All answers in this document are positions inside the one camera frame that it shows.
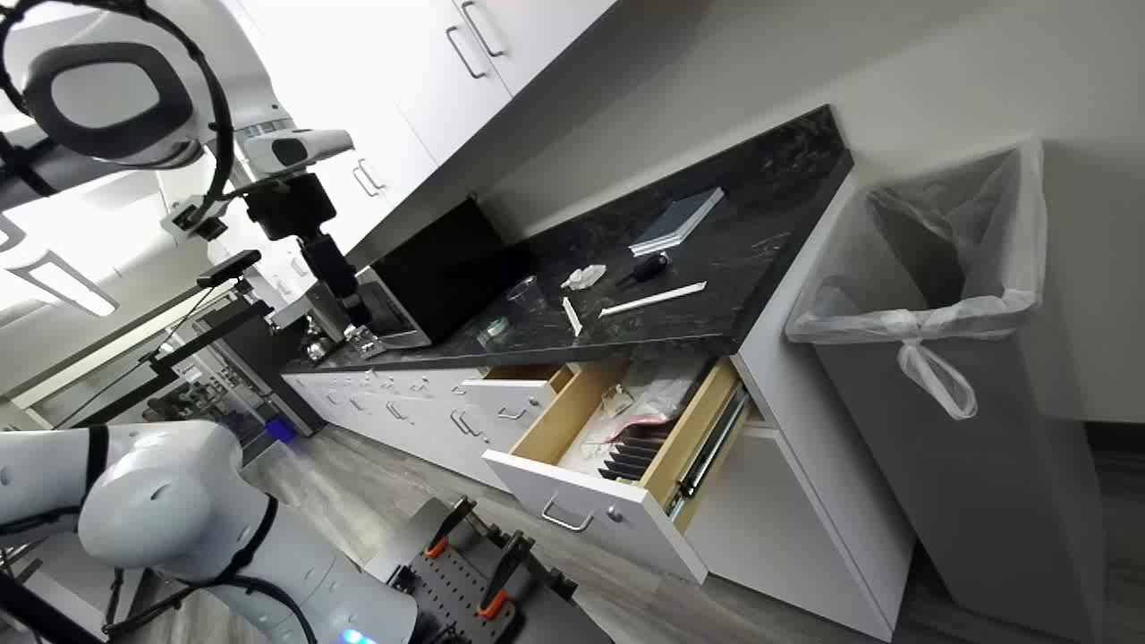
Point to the short white stick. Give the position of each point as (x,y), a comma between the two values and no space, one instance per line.
(570,317)

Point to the grey trash bin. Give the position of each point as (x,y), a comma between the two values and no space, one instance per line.
(1004,504)

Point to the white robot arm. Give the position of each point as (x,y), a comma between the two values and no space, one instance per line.
(152,86)

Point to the black stone countertop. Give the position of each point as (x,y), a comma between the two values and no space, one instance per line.
(667,254)

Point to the clear plastic bin liner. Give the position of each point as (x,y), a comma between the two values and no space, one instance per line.
(942,254)

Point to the white wooden drawer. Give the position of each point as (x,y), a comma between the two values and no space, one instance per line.
(647,520)

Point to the black cutlery in drawer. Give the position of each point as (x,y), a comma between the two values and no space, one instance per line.
(631,457)

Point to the white bottom cabinet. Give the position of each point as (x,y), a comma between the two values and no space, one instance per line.
(797,508)

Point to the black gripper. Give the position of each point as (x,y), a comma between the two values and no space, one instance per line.
(298,210)

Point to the small white packet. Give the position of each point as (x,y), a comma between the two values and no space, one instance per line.
(583,275)

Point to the long white stick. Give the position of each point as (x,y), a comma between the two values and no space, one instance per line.
(651,299)

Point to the plastic bag in drawer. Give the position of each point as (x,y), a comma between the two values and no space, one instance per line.
(647,398)

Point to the white upper cabinets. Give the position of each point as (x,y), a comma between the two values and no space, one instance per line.
(410,79)

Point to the black orange clamp base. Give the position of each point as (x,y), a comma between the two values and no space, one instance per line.
(480,585)

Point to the clear plastic container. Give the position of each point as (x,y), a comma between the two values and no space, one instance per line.
(506,312)

